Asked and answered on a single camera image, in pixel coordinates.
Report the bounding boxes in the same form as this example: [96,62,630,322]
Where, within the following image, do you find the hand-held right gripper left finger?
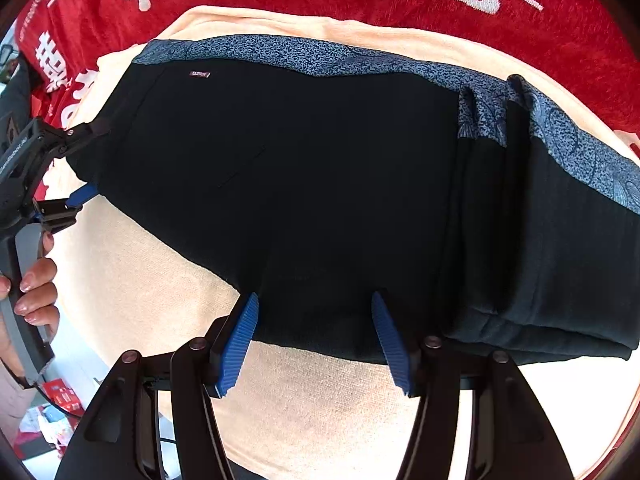
[55,292,261,480]

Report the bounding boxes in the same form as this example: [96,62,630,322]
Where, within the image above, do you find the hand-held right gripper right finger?
[371,290,576,480]

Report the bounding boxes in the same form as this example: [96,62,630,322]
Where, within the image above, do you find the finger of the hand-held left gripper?
[35,119,112,162]
[31,183,100,235]

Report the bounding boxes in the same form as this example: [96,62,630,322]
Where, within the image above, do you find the black pants with blue stripes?
[67,35,640,366]

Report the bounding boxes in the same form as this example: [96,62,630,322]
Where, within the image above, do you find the person's left hand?
[0,232,61,377]

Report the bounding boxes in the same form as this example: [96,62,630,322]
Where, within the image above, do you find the dark cloth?
[0,57,33,126]

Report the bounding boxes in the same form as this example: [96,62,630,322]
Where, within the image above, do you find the peach towel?
[42,5,640,480]

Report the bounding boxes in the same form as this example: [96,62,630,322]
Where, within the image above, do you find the red box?
[40,379,84,417]

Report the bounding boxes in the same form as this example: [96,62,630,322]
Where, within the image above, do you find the black cable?
[32,382,83,423]

